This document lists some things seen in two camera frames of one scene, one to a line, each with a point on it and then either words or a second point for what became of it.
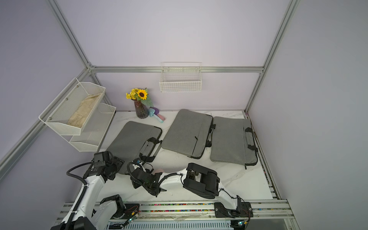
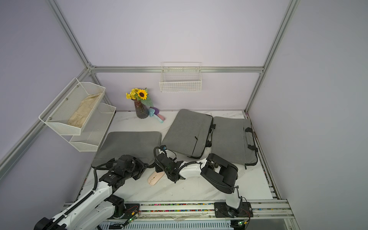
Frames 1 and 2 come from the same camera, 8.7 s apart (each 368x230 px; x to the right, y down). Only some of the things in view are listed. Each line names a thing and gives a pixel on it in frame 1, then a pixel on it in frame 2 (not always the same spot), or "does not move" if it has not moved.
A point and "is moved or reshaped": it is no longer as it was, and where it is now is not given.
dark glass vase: x=142 y=109 does not move
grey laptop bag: x=126 y=145 is moved or reshaped
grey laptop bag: x=233 y=142 does not move
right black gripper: x=137 y=183 to x=159 y=167
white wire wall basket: x=180 y=76 does not move
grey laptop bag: x=189 y=133 does not move
